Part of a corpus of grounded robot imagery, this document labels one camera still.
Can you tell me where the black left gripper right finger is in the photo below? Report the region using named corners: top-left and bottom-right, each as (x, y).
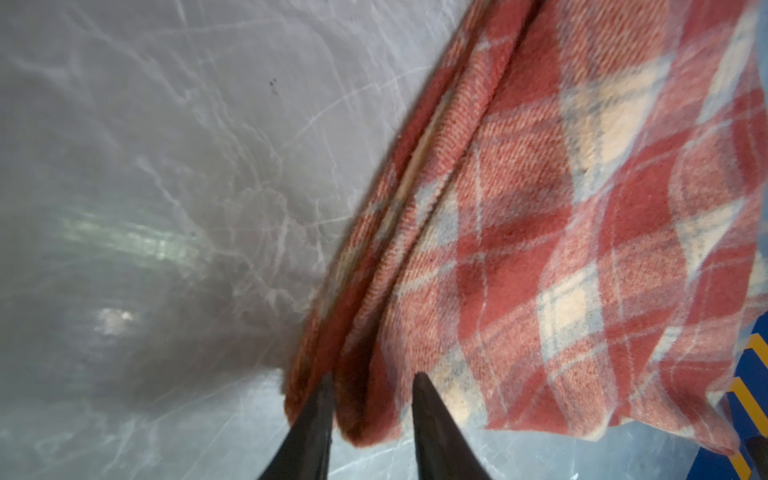
top-left (412, 372), bottom-right (491, 480)

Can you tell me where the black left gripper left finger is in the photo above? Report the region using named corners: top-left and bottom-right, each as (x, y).
top-left (259, 373), bottom-right (334, 480)

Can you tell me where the red plaid skirt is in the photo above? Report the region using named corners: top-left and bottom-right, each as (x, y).
top-left (284, 1), bottom-right (767, 455)

